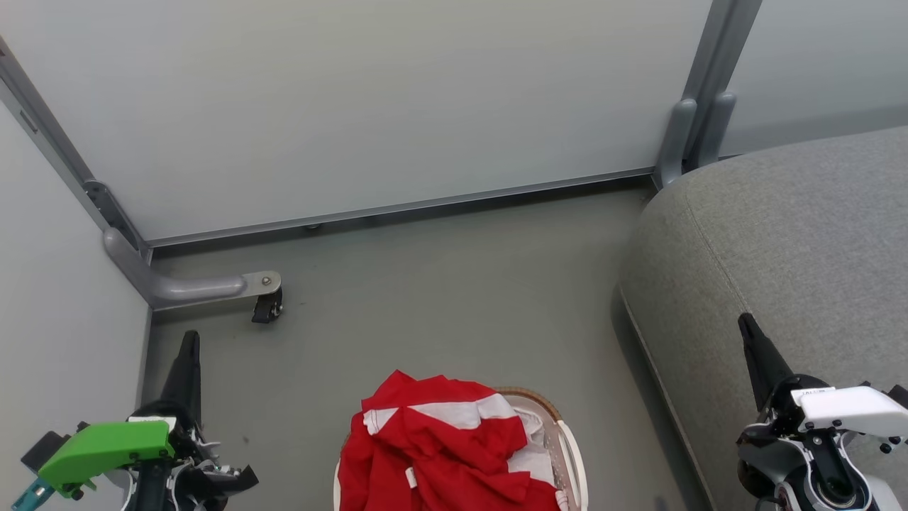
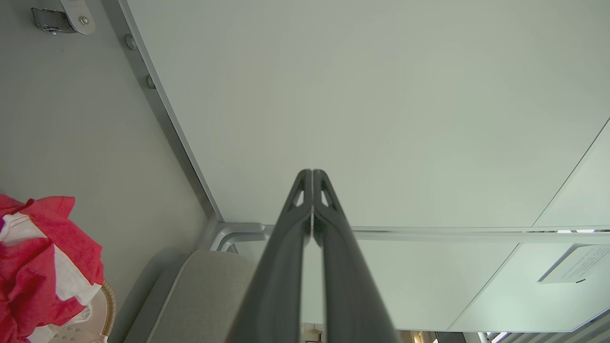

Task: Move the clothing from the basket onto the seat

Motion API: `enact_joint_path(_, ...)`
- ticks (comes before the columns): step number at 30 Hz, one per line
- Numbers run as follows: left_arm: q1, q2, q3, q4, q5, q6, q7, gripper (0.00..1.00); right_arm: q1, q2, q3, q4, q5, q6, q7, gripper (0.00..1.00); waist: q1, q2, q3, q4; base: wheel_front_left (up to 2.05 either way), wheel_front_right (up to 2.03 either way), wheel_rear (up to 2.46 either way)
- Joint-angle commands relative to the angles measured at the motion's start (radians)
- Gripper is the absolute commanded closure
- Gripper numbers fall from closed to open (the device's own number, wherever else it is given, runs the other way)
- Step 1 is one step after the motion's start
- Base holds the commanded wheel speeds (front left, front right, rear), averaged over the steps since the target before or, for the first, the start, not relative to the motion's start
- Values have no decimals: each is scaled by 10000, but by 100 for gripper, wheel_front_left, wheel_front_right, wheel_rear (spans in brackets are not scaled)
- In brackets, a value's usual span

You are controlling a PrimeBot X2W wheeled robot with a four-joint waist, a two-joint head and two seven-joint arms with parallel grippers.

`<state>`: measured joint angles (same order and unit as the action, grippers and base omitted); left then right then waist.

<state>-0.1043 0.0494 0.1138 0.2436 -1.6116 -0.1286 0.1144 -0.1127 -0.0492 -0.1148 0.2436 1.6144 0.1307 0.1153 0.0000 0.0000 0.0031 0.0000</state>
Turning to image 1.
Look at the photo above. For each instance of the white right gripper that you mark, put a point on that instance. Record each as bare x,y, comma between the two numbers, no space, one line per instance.
851,410

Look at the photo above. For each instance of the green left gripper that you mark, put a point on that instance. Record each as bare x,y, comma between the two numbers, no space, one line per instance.
106,448

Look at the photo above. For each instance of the red and white shirt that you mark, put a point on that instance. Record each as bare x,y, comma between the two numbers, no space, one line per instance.
440,454

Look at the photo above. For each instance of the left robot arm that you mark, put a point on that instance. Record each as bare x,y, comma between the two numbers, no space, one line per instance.
152,490

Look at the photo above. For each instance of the grey fabric sofa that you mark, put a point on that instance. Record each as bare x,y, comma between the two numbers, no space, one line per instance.
780,255

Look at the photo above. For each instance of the grey curved partition foot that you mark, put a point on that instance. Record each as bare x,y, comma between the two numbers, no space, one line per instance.
184,287

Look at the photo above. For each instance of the black caster wheel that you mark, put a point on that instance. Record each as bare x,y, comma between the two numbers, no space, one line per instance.
267,306

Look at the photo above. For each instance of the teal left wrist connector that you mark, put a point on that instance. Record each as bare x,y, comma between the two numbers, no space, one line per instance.
30,493

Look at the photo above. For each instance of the white laundry basket brown rim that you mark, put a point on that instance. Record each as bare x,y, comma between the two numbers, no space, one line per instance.
567,454

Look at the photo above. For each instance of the white cloth in basket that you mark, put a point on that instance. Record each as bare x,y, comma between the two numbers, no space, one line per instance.
533,443

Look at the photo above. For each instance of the grey slanted partition post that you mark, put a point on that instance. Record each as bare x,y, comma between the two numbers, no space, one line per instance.
64,163

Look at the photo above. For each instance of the grey partition post with brackets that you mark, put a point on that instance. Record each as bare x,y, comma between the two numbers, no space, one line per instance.
699,106

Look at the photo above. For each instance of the grey partition bottom rail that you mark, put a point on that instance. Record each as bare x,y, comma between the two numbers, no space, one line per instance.
397,208

